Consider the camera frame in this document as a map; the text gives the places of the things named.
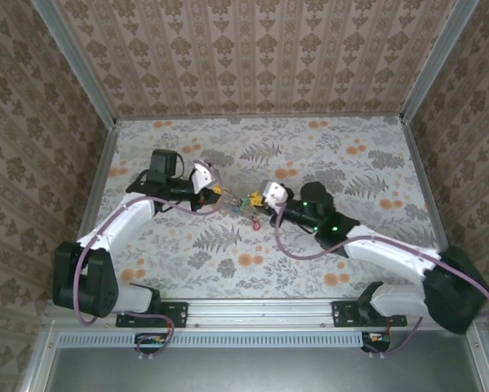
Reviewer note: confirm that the grey metal sheet panel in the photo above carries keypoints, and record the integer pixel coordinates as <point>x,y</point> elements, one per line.
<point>268,371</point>

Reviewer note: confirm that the aluminium frame post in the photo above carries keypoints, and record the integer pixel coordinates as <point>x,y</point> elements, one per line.
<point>436,61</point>
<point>76,65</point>

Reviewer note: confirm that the aluminium table edge rail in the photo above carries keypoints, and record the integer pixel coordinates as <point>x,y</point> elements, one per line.
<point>425,183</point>
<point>260,117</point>
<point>97,183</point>

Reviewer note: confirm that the aluminium mounting rail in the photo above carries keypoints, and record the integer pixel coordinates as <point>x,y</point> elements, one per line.
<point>260,312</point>

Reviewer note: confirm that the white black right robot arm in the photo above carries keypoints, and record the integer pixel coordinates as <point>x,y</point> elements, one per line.
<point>391,249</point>

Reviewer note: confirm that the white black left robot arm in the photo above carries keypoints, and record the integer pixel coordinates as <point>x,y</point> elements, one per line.
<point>121,220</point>

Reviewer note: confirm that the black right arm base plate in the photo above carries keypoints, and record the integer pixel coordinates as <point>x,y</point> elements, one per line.
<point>346,314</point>

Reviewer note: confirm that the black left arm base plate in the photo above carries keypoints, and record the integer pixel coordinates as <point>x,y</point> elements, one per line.
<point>174,314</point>

